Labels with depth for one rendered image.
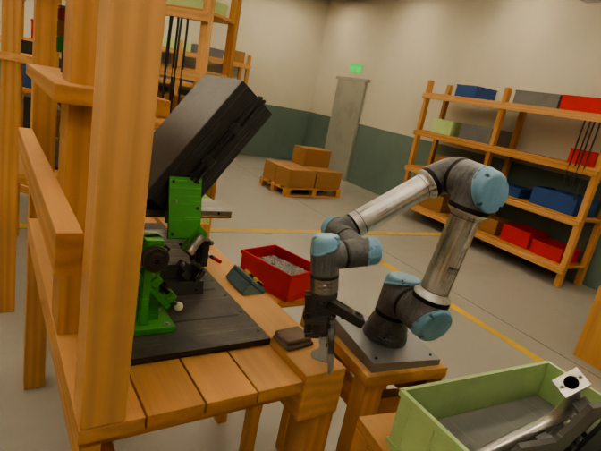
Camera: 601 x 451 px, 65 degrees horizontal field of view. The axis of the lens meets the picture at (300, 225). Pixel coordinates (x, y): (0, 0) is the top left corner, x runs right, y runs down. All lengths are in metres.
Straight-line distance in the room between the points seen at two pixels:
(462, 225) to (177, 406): 0.87
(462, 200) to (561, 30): 6.30
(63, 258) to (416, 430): 0.88
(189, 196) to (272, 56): 9.91
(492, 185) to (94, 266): 0.98
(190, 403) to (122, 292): 0.36
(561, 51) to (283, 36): 6.28
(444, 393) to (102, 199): 0.98
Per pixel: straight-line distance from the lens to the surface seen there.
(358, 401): 1.56
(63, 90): 1.16
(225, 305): 1.61
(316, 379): 1.35
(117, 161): 0.89
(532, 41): 7.76
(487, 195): 1.35
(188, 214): 1.66
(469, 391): 1.47
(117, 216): 0.92
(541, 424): 1.20
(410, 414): 1.26
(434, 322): 1.44
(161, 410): 1.18
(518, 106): 6.81
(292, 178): 7.61
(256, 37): 11.30
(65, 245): 1.02
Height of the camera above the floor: 1.61
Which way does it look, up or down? 15 degrees down
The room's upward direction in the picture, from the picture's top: 11 degrees clockwise
